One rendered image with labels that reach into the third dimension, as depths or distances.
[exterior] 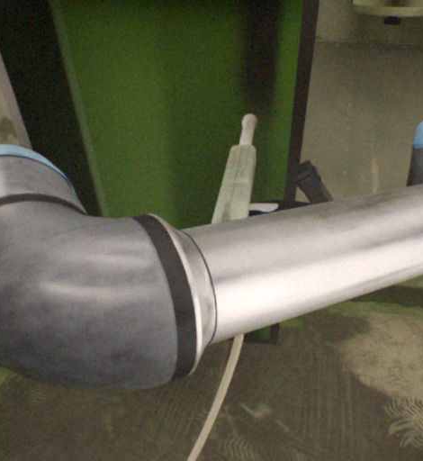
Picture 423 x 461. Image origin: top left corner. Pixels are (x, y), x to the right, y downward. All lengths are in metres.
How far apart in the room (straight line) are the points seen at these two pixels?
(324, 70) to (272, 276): 2.07
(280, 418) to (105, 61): 1.31
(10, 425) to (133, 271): 1.66
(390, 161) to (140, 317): 2.08
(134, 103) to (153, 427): 1.10
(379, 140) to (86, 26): 1.46
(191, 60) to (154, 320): 1.04
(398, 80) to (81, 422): 1.97
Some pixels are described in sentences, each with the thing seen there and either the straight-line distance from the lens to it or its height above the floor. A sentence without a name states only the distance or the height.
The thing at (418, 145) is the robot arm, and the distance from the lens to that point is 0.70.
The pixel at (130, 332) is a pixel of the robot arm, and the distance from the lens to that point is 0.27.
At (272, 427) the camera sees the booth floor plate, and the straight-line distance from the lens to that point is 1.78.
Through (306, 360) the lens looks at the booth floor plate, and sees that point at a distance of 2.00.
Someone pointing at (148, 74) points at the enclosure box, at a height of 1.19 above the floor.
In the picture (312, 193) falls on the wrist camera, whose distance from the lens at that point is 0.71.
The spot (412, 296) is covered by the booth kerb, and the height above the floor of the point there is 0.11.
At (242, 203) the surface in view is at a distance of 0.69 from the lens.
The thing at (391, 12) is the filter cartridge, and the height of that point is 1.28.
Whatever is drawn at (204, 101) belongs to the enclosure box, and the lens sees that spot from 1.31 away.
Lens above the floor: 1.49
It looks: 32 degrees down
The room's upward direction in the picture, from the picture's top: straight up
